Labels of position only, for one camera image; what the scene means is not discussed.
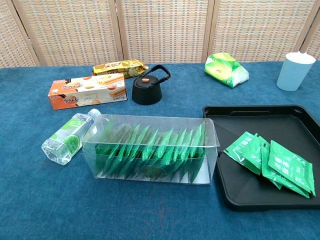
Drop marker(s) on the clear plastic box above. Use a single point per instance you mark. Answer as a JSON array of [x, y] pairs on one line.
[[150, 180]]

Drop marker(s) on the black plastic tray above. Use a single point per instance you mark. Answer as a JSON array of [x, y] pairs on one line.
[[240, 185]]

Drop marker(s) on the yellow snack packet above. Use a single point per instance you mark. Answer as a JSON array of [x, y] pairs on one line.
[[117, 67]]

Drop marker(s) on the orange white biscuit box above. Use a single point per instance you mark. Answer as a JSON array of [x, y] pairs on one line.
[[85, 92]]

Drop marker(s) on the green white snack bag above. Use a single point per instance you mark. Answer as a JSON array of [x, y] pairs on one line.
[[222, 70]]

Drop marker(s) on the woven rattan folding screen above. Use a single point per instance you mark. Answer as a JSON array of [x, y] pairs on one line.
[[162, 30]]

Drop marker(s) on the clear lime label water bottle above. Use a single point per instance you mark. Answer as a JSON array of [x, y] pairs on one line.
[[67, 140]]

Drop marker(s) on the blue velvet tablecloth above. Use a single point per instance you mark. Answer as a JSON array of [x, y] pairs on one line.
[[50, 200]]

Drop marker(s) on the light blue plastic cup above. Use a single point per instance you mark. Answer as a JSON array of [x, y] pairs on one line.
[[293, 75]]

